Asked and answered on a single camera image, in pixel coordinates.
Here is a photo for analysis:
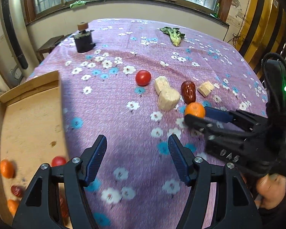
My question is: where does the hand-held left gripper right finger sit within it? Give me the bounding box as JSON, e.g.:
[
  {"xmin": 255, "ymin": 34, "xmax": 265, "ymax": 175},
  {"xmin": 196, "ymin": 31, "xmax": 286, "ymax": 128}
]
[{"xmin": 168, "ymin": 134, "xmax": 263, "ymax": 229}]

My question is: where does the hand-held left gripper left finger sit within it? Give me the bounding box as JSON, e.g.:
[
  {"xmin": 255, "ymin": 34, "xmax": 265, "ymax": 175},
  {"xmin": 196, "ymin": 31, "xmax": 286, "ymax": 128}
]
[{"xmin": 12, "ymin": 135, "xmax": 108, "ymax": 229}]

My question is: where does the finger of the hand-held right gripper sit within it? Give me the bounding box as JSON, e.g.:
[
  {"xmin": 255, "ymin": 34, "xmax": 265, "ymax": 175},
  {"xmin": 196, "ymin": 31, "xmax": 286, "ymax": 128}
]
[
  {"xmin": 184, "ymin": 114, "xmax": 249, "ymax": 140},
  {"xmin": 204, "ymin": 106, "xmax": 261, "ymax": 132}
]

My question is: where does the orange mandarin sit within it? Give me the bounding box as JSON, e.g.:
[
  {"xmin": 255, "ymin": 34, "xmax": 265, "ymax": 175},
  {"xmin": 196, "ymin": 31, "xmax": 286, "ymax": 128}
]
[
  {"xmin": 184, "ymin": 102, "xmax": 206, "ymax": 119},
  {"xmin": 7, "ymin": 199, "xmax": 20, "ymax": 216},
  {"xmin": 0, "ymin": 159, "xmax": 15, "ymax": 179}
]

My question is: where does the brown cardboard box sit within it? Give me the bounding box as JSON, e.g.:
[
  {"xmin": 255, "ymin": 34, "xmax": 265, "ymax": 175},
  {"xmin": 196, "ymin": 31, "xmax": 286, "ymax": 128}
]
[{"xmin": 0, "ymin": 70, "xmax": 68, "ymax": 226}]

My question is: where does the person's right forearm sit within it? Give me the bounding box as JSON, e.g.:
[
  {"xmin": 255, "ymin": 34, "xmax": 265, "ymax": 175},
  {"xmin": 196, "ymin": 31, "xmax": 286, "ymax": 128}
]
[{"xmin": 255, "ymin": 191, "xmax": 286, "ymax": 229}]

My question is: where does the person's right hand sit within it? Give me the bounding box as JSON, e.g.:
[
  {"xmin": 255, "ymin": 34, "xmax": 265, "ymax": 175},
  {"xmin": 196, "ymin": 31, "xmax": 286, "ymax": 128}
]
[{"xmin": 255, "ymin": 174, "xmax": 286, "ymax": 210}]

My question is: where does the beige wedge chunk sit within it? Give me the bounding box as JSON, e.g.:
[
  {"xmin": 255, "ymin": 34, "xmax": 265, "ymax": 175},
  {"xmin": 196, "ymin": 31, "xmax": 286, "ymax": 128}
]
[{"xmin": 197, "ymin": 81, "xmax": 215, "ymax": 97}]

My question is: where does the red jujube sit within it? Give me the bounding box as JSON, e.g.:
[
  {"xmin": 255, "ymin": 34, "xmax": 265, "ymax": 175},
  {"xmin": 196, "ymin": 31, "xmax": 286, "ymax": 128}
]
[
  {"xmin": 181, "ymin": 81, "xmax": 196, "ymax": 102},
  {"xmin": 10, "ymin": 185, "xmax": 24, "ymax": 198}
]

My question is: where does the red tomato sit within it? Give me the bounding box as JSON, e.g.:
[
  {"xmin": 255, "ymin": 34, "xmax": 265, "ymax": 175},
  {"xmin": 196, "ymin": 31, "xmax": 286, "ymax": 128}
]
[
  {"xmin": 51, "ymin": 156, "xmax": 67, "ymax": 167},
  {"xmin": 135, "ymin": 70, "xmax": 151, "ymax": 86}
]

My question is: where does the beige cylinder chunk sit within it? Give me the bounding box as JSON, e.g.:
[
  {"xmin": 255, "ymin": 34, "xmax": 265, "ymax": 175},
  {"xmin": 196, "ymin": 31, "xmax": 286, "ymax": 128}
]
[
  {"xmin": 157, "ymin": 88, "xmax": 181, "ymax": 111},
  {"xmin": 154, "ymin": 76, "xmax": 170, "ymax": 95}
]

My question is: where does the purple floral tablecloth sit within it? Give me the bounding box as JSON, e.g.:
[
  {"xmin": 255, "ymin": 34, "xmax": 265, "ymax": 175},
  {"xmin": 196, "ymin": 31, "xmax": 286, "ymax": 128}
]
[{"xmin": 26, "ymin": 18, "xmax": 270, "ymax": 229}]

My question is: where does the green leafy vegetable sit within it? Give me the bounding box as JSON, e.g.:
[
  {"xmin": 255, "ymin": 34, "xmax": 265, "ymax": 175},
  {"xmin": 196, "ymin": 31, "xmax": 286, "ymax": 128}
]
[{"xmin": 159, "ymin": 26, "xmax": 186, "ymax": 48}]

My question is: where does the yellow and black cabinet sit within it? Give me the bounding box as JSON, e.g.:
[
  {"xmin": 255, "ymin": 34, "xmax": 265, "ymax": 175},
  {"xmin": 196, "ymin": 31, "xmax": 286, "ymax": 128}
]
[{"xmin": 238, "ymin": 0, "xmax": 286, "ymax": 77}]

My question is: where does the black jar with cork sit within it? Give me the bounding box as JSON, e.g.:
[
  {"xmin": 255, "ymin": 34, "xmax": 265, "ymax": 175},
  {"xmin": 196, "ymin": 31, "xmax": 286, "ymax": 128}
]
[{"xmin": 71, "ymin": 22, "xmax": 96, "ymax": 53}]

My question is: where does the wooden stool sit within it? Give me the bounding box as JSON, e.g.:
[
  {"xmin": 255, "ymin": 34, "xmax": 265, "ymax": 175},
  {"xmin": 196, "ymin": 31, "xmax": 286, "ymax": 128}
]
[{"xmin": 36, "ymin": 35, "xmax": 70, "ymax": 64}]

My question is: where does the white standing air conditioner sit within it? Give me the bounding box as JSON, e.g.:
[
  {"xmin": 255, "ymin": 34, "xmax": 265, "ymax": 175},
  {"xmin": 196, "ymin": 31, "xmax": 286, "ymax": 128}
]
[{"xmin": 0, "ymin": 0, "xmax": 37, "ymax": 90}]

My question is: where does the green cloth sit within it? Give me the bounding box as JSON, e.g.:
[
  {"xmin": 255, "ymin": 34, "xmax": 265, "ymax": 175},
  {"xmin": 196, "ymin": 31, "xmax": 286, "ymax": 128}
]
[{"xmin": 70, "ymin": 0, "xmax": 88, "ymax": 9}]

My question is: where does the hanging black cable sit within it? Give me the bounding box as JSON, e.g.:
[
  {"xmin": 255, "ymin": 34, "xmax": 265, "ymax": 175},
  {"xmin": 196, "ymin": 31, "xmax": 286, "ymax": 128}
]
[{"xmin": 229, "ymin": 0, "xmax": 249, "ymax": 47}]

